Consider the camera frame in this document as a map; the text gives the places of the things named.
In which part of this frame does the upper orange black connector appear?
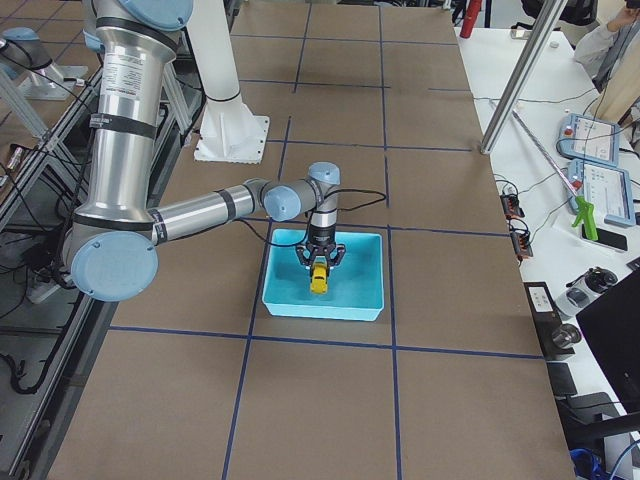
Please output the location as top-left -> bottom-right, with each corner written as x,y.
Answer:
500,193 -> 525,219

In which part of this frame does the red cylinder bottle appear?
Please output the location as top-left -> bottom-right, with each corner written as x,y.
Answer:
460,0 -> 482,39

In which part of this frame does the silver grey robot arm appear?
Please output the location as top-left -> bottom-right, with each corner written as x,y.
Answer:
1,27 -> 88,101
63,1 -> 346,302

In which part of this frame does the black box with label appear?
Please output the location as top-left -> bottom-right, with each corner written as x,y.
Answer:
524,282 -> 575,361

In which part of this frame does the white grey camera device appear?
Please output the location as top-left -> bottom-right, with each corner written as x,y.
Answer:
555,267 -> 618,319

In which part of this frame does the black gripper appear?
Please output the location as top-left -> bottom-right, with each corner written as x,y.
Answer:
295,224 -> 346,274

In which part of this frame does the turquoise plastic bin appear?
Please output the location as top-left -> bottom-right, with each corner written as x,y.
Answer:
262,229 -> 384,321

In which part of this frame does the lower orange black connector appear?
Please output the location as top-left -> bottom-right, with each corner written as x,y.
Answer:
510,229 -> 533,261

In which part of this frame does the green plastic clamp tool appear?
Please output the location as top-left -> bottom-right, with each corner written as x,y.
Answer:
572,195 -> 598,241

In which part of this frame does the yellow beetle toy car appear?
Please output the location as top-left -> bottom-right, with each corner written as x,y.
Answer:
310,262 -> 330,295

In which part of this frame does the black monitor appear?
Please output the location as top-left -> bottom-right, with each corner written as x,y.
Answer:
577,270 -> 640,413

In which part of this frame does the upper teach pendant tablet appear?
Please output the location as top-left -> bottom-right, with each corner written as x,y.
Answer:
556,113 -> 621,166

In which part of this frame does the aluminium frame post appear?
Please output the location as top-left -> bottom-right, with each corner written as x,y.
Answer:
480,0 -> 567,155

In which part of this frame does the lower teach pendant tablet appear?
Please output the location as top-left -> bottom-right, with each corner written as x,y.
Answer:
568,159 -> 636,227

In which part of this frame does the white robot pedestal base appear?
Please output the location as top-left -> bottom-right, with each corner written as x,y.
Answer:
187,0 -> 270,164

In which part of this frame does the person in white clothes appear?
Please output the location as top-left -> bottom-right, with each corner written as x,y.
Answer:
574,7 -> 639,90

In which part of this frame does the teach pendant tablet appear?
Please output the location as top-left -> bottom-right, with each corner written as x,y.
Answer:
556,113 -> 621,166
568,159 -> 636,227

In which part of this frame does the orange black connector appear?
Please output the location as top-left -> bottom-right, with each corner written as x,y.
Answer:
510,229 -> 533,261
500,193 -> 525,219

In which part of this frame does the black smartphone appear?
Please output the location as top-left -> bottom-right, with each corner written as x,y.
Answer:
581,226 -> 628,252

